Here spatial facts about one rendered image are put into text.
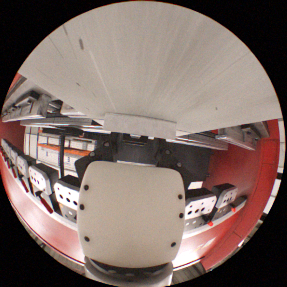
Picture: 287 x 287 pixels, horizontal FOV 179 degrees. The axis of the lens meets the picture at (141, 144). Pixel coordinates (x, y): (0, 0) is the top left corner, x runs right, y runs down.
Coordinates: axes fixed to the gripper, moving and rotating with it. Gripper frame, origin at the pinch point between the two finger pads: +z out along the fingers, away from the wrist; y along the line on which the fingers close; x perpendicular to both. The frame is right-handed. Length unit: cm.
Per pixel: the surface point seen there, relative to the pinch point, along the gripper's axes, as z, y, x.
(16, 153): -8, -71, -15
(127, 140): 18.7, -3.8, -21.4
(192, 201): -8.1, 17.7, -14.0
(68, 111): 9.0, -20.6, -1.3
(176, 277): -348, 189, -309
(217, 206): -12.6, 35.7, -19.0
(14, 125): 28, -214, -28
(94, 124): 7.6, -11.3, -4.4
